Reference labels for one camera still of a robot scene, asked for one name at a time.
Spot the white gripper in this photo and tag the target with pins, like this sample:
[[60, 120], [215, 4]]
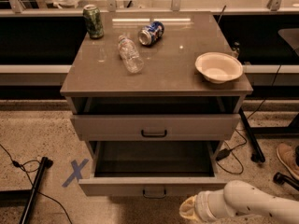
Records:
[[203, 205]]

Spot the black stand leg left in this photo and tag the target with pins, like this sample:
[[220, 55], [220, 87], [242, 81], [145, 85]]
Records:
[[45, 164]]

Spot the blue tape cross mark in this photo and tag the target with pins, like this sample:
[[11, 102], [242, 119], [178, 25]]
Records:
[[76, 172]]

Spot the tan shoe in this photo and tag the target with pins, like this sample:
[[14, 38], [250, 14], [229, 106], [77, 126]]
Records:
[[286, 155]]

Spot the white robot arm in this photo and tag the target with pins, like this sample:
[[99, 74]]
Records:
[[235, 199]]

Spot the clear plastic water bottle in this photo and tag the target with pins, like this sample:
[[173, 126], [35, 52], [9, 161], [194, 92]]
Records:
[[130, 55]]

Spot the green soda can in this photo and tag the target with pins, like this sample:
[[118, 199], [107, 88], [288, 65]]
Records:
[[91, 15]]

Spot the black stand leg right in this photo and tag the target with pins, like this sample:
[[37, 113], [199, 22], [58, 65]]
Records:
[[257, 155]]

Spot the grey drawer cabinet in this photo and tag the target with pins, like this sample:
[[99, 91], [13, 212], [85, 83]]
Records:
[[169, 84]]

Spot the black stand leg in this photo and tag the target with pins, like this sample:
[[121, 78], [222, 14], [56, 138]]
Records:
[[45, 164], [257, 155]]

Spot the blue pepsi can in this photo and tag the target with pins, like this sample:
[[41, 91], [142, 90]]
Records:
[[151, 33]]

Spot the white paper bowl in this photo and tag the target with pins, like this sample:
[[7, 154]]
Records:
[[218, 67]]

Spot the black chair wheel base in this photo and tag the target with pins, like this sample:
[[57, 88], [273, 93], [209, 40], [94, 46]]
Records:
[[280, 179]]

